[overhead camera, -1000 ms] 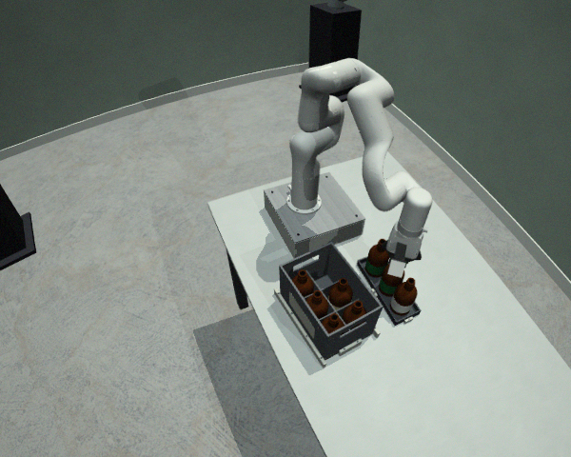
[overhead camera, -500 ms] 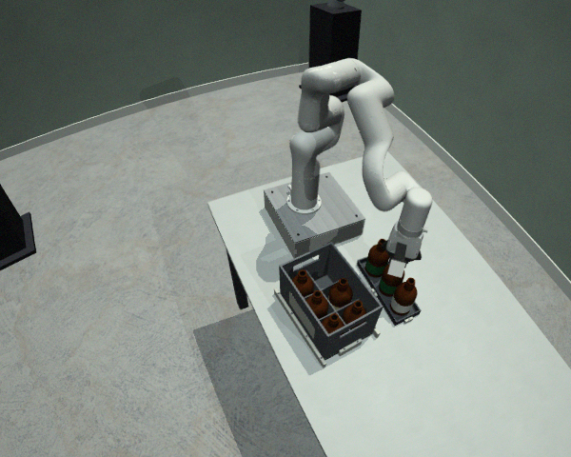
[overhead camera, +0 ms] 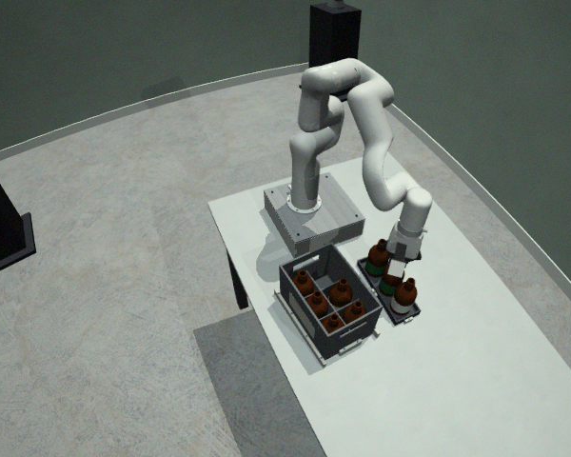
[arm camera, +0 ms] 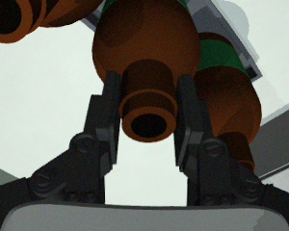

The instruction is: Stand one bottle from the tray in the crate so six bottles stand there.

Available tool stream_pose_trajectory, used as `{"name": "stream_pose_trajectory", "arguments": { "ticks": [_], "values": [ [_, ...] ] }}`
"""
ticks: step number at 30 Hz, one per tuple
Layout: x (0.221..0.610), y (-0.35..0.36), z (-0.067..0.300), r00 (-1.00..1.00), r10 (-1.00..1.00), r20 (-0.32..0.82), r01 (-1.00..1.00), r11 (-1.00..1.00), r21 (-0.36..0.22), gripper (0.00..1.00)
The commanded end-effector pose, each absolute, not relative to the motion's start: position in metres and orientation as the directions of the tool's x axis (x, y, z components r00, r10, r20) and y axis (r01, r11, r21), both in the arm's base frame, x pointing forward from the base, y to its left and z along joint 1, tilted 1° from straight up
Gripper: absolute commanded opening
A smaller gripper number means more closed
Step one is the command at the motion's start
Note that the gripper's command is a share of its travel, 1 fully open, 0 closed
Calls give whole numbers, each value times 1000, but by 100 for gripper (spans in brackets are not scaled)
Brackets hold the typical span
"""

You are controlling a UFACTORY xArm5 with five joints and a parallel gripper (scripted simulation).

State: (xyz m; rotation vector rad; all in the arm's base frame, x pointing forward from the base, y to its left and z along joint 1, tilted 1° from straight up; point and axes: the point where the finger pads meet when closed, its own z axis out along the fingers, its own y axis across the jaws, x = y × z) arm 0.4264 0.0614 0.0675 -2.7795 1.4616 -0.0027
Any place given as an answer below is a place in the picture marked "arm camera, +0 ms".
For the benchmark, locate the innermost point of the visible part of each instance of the brown glass bottle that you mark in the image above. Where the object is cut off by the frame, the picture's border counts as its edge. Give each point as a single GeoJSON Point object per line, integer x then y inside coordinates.
{"type": "Point", "coordinates": [232, 101]}
{"type": "Point", "coordinates": [149, 43]}
{"type": "Point", "coordinates": [19, 18]}

